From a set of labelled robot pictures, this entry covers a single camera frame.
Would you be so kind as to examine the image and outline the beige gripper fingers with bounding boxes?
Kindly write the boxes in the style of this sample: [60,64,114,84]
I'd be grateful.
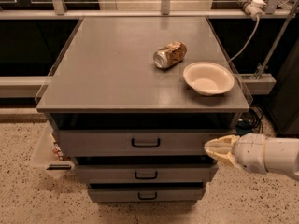
[204,135,240,168]

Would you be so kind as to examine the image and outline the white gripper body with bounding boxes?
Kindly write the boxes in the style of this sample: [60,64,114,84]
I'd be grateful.
[233,133,267,174]

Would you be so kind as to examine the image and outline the grey top drawer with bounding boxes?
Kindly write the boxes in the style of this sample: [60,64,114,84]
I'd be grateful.
[58,129,236,157]

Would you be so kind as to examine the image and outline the grey drawer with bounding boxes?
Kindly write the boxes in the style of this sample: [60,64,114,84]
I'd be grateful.
[58,129,236,157]
[75,164,218,184]
[88,187,205,203]

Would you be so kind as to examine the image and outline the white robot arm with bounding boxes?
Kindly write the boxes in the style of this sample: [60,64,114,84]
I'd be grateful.
[204,133,299,181]

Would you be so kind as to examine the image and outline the grey middle drawer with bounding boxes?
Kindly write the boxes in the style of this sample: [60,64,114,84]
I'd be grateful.
[75,164,218,184]

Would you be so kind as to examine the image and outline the grey drawer cabinet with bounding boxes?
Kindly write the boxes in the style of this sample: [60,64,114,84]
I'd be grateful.
[37,17,249,190]

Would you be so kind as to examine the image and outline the grey bottom drawer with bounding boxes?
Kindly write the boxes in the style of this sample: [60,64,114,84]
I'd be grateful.
[88,187,205,203]

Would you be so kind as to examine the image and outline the white paper bowl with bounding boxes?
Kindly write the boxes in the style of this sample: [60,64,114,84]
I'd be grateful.
[183,62,235,96]

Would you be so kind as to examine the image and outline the crushed gold soda can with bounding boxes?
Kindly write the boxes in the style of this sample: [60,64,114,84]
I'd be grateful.
[153,41,187,69]

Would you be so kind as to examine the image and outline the white power strip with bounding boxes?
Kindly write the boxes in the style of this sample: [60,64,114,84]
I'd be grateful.
[235,0,266,20]

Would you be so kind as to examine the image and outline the clear plastic side bin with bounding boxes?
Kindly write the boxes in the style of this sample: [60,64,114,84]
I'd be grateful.
[29,123,74,178]

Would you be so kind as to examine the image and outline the black floor cables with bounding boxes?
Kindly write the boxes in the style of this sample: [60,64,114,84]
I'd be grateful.
[236,105,264,135]

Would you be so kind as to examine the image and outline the white power cable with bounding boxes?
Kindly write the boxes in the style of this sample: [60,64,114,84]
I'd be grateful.
[227,14,262,63]

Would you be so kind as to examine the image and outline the grey metal shelf rail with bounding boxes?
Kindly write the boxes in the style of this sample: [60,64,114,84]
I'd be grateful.
[0,8,293,21]

